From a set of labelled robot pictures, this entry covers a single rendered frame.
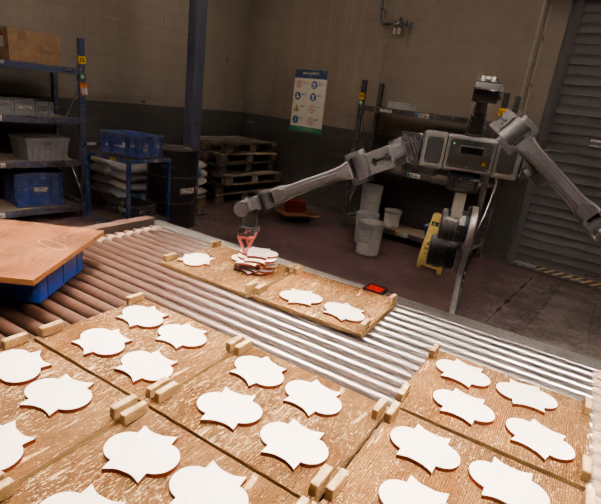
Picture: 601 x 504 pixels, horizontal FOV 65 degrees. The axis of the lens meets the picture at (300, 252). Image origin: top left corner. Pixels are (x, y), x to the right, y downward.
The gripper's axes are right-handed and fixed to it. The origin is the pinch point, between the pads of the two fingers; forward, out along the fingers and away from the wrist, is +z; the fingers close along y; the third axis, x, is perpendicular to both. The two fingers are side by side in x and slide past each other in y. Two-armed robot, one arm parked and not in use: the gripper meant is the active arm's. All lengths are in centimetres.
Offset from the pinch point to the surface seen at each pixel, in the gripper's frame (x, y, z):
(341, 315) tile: 38, 36, 6
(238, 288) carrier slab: 1.8, 23.7, 7.4
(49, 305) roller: -50, 51, 10
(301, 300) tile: 24.1, 28.8, 5.9
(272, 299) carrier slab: 14.4, 29.1, 7.1
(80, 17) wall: -278, -416, -106
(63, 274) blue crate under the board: -53, 38, 6
